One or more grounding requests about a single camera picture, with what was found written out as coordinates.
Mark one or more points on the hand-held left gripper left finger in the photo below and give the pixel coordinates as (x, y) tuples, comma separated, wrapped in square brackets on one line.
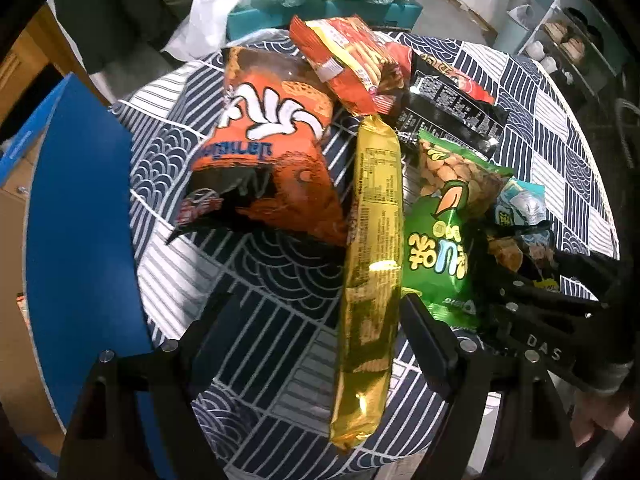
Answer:
[(220, 325)]

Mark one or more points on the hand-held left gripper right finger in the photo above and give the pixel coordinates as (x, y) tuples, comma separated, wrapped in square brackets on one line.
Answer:
[(420, 332)]

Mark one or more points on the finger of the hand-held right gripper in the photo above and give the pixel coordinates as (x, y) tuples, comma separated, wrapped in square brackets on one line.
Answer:
[(545, 294), (535, 340)]

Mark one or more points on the dark chip packet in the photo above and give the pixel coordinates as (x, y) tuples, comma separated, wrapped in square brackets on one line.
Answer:
[(505, 255)]

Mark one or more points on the long gold biscuit packet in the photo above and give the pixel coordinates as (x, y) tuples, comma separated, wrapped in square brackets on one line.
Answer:
[(371, 260)]

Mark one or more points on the small light blue packet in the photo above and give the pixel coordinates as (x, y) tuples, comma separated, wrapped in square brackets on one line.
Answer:
[(520, 205)]

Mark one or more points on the green peanut packet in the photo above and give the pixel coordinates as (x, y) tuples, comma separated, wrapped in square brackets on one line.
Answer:
[(440, 240)]

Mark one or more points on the large orange chip bag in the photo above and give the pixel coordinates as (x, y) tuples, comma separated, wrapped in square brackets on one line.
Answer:
[(280, 190)]

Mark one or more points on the blue cardboard box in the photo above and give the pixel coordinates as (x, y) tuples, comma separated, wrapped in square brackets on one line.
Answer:
[(80, 240)]

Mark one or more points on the black snack packet red label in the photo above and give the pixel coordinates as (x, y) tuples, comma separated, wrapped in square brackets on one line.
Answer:
[(450, 107)]

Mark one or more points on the orange fries snack packet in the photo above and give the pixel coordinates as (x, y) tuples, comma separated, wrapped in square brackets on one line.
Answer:
[(345, 75)]

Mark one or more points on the person's right hand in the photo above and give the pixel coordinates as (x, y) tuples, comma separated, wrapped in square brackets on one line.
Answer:
[(602, 417)]

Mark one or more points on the navy white patterned tablecloth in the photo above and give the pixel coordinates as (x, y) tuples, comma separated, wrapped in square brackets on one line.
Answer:
[(280, 280)]

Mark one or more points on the white shoe shelf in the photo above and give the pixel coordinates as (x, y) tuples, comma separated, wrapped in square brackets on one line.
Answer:
[(570, 40)]

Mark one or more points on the pale blue trash bin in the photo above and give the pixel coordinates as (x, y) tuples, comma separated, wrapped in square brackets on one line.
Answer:
[(515, 30)]

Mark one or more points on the white plastic bag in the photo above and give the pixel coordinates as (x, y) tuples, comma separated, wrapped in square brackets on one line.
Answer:
[(215, 15)]

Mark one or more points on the teal box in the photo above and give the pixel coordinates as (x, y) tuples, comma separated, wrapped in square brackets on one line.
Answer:
[(395, 12)]

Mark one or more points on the black jacket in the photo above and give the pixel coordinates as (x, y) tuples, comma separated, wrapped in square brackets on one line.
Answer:
[(115, 15)]

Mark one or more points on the wooden cabinet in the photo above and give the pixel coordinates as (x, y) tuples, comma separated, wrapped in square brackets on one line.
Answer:
[(25, 60)]

